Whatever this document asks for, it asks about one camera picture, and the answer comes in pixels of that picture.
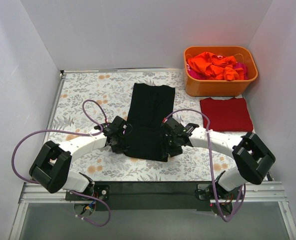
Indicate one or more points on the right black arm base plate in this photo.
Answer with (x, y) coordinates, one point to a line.
(202, 192)

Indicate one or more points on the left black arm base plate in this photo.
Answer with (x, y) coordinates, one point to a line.
(97, 191)

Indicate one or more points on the orange t shirt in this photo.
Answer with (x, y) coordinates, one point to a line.
(210, 64)

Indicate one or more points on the orange plastic laundry basket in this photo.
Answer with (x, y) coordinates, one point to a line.
(219, 88)

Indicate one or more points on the floral patterned table mat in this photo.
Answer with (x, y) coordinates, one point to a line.
(85, 97)

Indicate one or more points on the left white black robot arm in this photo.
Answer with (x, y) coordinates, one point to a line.
(51, 168)

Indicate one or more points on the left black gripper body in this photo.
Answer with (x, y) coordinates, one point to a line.
(118, 144)

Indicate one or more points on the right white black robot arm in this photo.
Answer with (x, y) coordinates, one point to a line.
(252, 157)

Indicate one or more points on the black t shirt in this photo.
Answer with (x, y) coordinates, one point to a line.
(149, 106)

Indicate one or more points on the folded dark red t shirt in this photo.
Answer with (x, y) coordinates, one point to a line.
(230, 115)

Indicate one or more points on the aluminium frame rail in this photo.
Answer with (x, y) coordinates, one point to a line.
(154, 211)

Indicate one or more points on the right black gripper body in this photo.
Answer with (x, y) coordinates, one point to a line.
(169, 146)

